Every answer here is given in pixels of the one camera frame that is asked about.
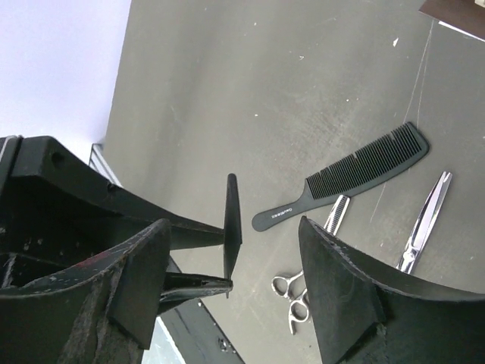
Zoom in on silver straight scissors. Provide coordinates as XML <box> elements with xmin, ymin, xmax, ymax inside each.
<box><xmin>396</xmin><ymin>171</ymin><xmax>452</xmax><ymax>275</ymax></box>

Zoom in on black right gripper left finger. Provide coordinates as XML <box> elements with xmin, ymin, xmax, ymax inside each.
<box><xmin>1</xmin><ymin>219</ymin><xmax>171</xmax><ymax>363</ymax></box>

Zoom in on black handled comb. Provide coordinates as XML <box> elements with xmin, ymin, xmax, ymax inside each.
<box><xmin>252</xmin><ymin>121</ymin><xmax>430</xmax><ymax>232</ymax></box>

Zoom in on silver thinning scissors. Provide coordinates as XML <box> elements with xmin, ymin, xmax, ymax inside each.
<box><xmin>271</xmin><ymin>194</ymin><xmax>352</xmax><ymax>336</ymax></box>

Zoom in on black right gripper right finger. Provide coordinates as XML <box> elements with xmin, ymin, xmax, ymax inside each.
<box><xmin>299</xmin><ymin>217</ymin><xmax>484</xmax><ymax>363</ymax></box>

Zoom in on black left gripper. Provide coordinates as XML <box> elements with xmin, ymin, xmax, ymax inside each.
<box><xmin>0</xmin><ymin>135</ymin><xmax>126</xmax><ymax>266</ymax></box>

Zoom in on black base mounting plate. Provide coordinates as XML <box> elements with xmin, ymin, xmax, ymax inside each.
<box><xmin>142</xmin><ymin>300</ymin><xmax>244</xmax><ymax>364</ymax></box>

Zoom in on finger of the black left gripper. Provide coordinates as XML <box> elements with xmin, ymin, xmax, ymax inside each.
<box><xmin>160</xmin><ymin>272</ymin><xmax>233</xmax><ymax>303</ymax></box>
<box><xmin>113</xmin><ymin>174</ymin><xmax>243</xmax><ymax>277</ymax></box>

